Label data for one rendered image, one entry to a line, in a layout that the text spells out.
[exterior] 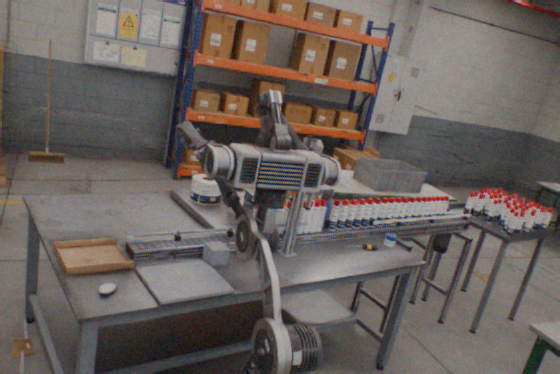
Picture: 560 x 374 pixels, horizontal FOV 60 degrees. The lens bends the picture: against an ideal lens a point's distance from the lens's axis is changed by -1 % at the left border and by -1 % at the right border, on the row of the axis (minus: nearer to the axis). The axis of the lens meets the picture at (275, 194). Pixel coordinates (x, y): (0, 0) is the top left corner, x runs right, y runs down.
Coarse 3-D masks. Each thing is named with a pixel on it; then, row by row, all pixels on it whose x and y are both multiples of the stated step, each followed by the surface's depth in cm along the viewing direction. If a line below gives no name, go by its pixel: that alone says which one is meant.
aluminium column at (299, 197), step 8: (312, 144) 257; (296, 192) 267; (304, 192) 266; (296, 200) 267; (304, 200) 268; (296, 208) 267; (296, 216) 270; (288, 224) 273; (296, 224) 272; (288, 232) 274; (296, 232) 274; (288, 240) 273; (288, 248) 275
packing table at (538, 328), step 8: (528, 328) 265; (536, 328) 261; (544, 328) 263; (552, 328) 264; (544, 336) 256; (552, 336) 256; (536, 344) 265; (544, 344) 261; (552, 344) 252; (536, 352) 264; (544, 352) 264; (552, 352) 257; (528, 360) 268; (536, 360) 264; (528, 368) 268; (536, 368) 267
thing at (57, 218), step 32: (288, 192) 391; (64, 224) 257; (96, 224) 264; (128, 224) 273; (160, 224) 281; (192, 224) 291; (128, 256) 237; (192, 256) 251; (320, 256) 283; (352, 256) 292; (384, 256) 302; (416, 256) 312; (64, 288) 200; (96, 288) 205; (128, 288) 210; (256, 288) 233; (288, 288) 242
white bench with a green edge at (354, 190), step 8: (344, 184) 461; (352, 184) 467; (360, 184) 473; (424, 184) 528; (336, 192) 431; (344, 192) 435; (352, 192) 440; (360, 192) 445; (368, 192) 451; (376, 192) 456; (384, 192) 462; (392, 192) 468; (424, 192) 494; (432, 192) 501; (440, 192) 508; (408, 200) 474; (416, 200) 478; (456, 200) 493; (408, 240) 537; (416, 240) 533; (424, 248) 521; (432, 256) 514
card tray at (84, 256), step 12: (72, 240) 233; (84, 240) 236; (96, 240) 240; (108, 240) 243; (60, 252) 227; (72, 252) 229; (84, 252) 232; (96, 252) 234; (108, 252) 236; (120, 252) 239; (72, 264) 219; (84, 264) 221; (96, 264) 216; (108, 264) 219; (120, 264) 223; (132, 264) 226
